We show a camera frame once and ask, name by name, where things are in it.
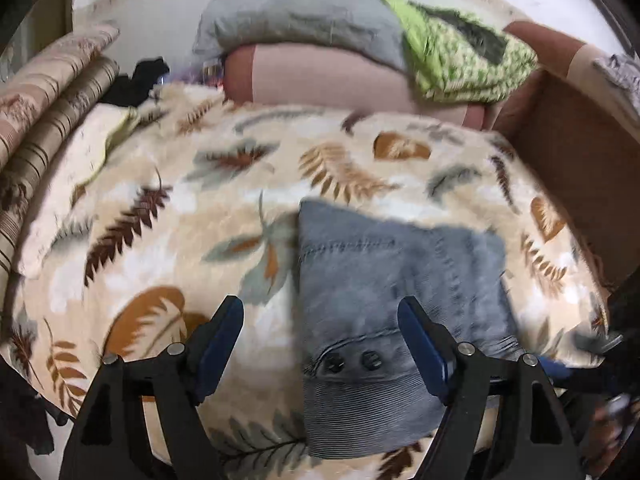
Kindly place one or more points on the blue denim pants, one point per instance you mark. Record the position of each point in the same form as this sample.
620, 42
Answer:
363, 394

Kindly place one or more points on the leaf patterned beige blanket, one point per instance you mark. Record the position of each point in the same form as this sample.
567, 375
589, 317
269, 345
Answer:
201, 204

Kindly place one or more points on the green white patterned quilt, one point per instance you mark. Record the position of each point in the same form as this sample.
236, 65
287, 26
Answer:
454, 57

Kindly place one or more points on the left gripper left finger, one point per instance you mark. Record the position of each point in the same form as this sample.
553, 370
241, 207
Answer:
109, 438

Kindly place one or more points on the cream embroidered sheet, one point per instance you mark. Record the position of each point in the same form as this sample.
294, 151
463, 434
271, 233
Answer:
75, 164

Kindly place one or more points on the grey quilted pillow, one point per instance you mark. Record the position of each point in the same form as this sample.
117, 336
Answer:
367, 27

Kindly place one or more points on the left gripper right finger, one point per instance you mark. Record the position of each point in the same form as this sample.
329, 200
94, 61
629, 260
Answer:
503, 419

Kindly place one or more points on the pink maroon bolster cushion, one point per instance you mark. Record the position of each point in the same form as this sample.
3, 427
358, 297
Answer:
278, 74

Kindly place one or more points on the striped brown rolled mattress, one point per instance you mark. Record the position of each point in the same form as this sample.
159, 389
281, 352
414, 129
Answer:
25, 169

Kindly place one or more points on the person's right hand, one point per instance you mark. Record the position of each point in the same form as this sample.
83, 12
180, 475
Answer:
603, 442

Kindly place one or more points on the black garment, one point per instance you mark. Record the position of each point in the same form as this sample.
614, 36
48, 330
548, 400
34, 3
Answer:
131, 91

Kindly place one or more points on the maroon sofa armrest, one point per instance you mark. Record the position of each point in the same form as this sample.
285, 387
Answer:
555, 50

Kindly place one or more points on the floral striped rolled mattress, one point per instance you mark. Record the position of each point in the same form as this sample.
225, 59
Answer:
34, 88

